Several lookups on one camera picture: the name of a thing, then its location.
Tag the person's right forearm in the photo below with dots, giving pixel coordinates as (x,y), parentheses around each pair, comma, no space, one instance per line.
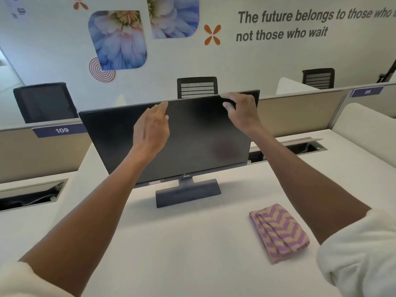
(303,185)

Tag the white sleeve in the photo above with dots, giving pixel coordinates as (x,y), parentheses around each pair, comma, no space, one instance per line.
(362,253)
(21,279)

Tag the person's right hand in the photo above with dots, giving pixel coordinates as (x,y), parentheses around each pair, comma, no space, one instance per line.
(246,112)

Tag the black computer monitor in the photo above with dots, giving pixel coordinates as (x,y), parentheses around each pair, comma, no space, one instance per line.
(201,136)

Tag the purple desk number label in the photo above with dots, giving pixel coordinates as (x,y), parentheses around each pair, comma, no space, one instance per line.
(367,91)
(62,130)

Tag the black stand frame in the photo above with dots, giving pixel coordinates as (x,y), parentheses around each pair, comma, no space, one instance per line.
(388,72)

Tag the person's left thumb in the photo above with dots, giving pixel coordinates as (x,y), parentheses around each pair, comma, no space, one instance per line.
(165,123)

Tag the beige desk divider panel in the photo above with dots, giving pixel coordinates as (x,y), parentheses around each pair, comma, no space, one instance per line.
(297,115)
(40,154)

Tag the large blue flower wall picture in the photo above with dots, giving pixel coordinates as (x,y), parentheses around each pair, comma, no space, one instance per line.
(119,43)

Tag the person's right thumb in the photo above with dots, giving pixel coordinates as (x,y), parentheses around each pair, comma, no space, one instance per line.
(229,105)

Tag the folded purple chevron cloth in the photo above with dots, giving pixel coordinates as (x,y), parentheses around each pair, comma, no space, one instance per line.
(278,231)

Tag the white right sleeve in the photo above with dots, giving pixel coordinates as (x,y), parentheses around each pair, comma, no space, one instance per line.
(362,253)

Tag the orange petal wall decal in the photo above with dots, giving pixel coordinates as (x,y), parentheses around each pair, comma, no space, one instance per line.
(212,35)

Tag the black solid-back office chair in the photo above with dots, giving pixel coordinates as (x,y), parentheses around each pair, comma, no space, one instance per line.
(45,103)

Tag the person's left forearm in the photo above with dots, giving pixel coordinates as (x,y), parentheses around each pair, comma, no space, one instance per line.
(92,210)

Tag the white wall notice paper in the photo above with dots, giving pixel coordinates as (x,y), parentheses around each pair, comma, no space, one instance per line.
(17,9)

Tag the white side desk partition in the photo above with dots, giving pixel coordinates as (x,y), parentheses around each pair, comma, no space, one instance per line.
(368,132)
(294,87)

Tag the black slatted-back office chair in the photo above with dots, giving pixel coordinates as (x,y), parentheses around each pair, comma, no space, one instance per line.
(197,87)
(318,77)

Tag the white left sleeve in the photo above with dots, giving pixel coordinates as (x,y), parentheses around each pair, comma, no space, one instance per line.
(21,279)

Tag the person's left hand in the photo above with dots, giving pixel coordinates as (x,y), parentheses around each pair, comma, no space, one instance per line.
(151,132)

